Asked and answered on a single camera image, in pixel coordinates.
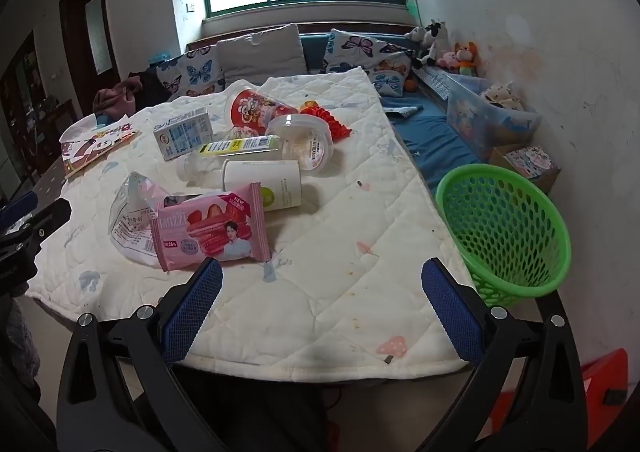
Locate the dark wooden cabinet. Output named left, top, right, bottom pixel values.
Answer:
left=0, top=37, right=66, bottom=173

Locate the blue and white milk carton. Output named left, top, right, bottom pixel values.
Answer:
left=152, top=107, right=216, bottom=162

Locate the clear plastic wrapper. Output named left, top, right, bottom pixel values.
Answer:
left=109, top=172, right=173, bottom=263

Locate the white quilted blanket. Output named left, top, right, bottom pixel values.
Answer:
left=25, top=69, right=481, bottom=380

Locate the black and white cow plush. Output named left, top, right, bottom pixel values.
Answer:
left=419, top=19, right=447, bottom=65

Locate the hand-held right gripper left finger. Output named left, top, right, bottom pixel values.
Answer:
left=56, top=257, right=231, bottom=452

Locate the cartoon picture book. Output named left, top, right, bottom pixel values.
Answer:
left=59, top=113, right=141, bottom=178

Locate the clear plastic storage bin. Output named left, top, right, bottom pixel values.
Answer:
left=445, top=74, right=542, bottom=160

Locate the grey pillow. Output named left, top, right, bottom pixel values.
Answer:
left=216, top=23, right=307, bottom=88

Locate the large butterfly print pillow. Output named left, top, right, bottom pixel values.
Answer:
left=322, top=28, right=413, bottom=98

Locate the orange fox plush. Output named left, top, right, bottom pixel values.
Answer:
left=454, top=42, right=480, bottom=77

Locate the green plastic basket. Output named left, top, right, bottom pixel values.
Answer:
left=434, top=163, right=572, bottom=309

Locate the long patterned box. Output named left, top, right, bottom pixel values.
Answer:
left=412, top=66, right=451, bottom=103

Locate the pink cloth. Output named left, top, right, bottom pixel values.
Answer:
left=95, top=74, right=146, bottom=117

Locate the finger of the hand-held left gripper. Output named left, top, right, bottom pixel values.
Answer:
left=0, top=192, right=38, bottom=233
left=0, top=198, right=72, bottom=258

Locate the white paper cup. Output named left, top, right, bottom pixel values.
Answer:
left=221, top=158, right=304, bottom=213

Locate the person's left forearm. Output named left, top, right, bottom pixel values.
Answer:
left=0, top=294, right=41, bottom=383

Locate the cardboard box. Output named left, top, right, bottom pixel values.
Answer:
left=489, top=144, right=562, bottom=195

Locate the brown wooden headboard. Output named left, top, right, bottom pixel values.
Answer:
left=186, top=21, right=423, bottom=53

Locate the red plastic stool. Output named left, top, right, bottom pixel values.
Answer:
left=487, top=348, right=630, bottom=440

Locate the blue patterned cloth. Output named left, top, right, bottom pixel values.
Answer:
left=382, top=99, right=423, bottom=120

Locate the spotted white cloth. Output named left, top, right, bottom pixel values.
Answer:
left=480, top=82, right=525, bottom=112

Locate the clear plastic lidded container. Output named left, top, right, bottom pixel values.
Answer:
left=265, top=114, right=335, bottom=174

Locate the blue mattress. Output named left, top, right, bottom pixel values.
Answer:
left=297, top=32, right=501, bottom=193

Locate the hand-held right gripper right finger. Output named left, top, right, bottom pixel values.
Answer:
left=415, top=257, right=588, bottom=452

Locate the dark wooden door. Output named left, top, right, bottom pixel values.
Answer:
left=59, top=0, right=121, bottom=88

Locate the small butterfly print pillow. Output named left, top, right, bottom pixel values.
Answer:
left=156, top=46, right=227, bottom=103

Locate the dark cloth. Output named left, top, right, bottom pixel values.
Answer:
left=127, top=69, right=171, bottom=105

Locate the clear bottle with yellow label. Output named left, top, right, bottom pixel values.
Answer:
left=175, top=134, right=281, bottom=182

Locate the patterned flat box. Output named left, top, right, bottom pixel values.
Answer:
left=504, top=146, right=560, bottom=178

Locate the red printed cup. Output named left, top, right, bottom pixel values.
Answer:
left=223, top=86, right=300, bottom=138

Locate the pink snack packet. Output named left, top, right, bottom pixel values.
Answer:
left=152, top=182, right=273, bottom=273

